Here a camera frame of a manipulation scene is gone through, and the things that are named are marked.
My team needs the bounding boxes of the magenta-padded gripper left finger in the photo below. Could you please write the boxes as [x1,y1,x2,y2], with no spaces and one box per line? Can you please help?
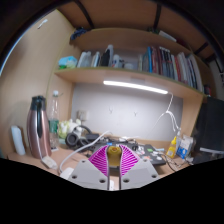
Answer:
[67,144,111,191]

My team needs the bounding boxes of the small white bottle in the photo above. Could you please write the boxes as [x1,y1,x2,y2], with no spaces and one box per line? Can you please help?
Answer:
[10,125,27,157]

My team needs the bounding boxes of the hanging white cable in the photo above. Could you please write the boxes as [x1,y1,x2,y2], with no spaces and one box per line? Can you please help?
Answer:
[145,92,181,135]

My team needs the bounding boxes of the black laptop with stickers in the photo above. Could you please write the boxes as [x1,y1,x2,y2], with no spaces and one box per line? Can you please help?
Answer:
[89,141,167,167]

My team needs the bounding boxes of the wooden shelf unit with books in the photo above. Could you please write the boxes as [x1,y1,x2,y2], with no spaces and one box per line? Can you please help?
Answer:
[54,27,206,98]

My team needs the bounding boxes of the white LED light bar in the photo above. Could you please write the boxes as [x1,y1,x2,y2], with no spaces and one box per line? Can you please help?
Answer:
[102,79,170,96]

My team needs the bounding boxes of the black headphones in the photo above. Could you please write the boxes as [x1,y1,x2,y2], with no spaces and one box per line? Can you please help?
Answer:
[64,125,93,150]

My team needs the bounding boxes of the yellow charger block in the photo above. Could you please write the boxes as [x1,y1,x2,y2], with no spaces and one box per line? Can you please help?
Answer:
[106,144,123,169]

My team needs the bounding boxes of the white wall socket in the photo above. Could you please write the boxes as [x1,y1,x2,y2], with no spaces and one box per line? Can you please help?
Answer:
[76,109,90,122]

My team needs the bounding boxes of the yellow squeeze bottle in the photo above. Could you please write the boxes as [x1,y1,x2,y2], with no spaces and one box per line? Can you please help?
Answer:
[165,135,178,159]

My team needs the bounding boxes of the blue and white box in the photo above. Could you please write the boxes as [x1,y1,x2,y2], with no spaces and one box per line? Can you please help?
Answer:
[176,134,195,160]

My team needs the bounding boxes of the green and white plush toy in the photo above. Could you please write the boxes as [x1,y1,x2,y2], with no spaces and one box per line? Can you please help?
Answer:
[57,118,83,140]

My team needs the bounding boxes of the white plug adapter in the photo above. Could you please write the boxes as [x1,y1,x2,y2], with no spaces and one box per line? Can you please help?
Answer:
[40,155,59,170]

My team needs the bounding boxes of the clear pump bottle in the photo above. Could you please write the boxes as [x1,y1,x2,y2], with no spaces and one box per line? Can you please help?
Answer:
[175,127,183,148]

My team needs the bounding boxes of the rose gold thermos jug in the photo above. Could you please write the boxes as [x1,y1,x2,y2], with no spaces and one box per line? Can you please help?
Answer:
[26,95,53,160]

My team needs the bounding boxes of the clear plastic water bottle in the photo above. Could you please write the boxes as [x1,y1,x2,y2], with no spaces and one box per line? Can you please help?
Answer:
[47,89,61,151]

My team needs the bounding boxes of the black monitor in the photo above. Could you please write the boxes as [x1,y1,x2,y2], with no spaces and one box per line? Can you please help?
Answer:
[192,96,224,165]

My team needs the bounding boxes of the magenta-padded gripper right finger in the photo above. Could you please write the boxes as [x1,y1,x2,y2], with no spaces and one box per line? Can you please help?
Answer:
[117,144,161,191]

